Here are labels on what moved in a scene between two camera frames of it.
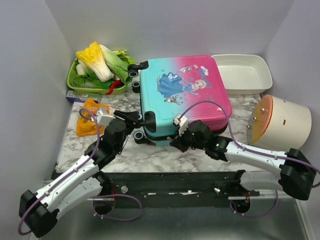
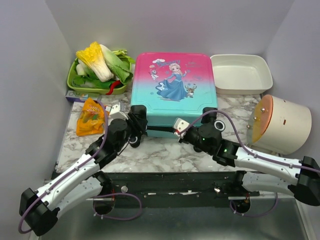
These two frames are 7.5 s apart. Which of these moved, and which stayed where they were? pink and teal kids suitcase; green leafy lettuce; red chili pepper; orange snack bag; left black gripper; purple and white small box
Moved: pink and teal kids suitcase; left black gripper
Stayed: green leafy lettuce; red chili pepper; purple and white small box; orange snack bag
